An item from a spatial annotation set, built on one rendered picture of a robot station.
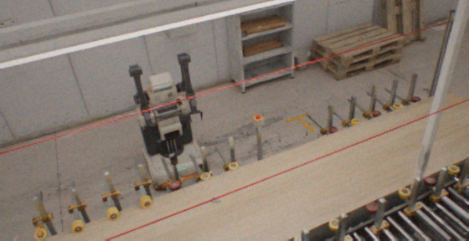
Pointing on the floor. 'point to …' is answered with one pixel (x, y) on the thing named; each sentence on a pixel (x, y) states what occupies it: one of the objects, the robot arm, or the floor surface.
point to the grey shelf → (273, 63)
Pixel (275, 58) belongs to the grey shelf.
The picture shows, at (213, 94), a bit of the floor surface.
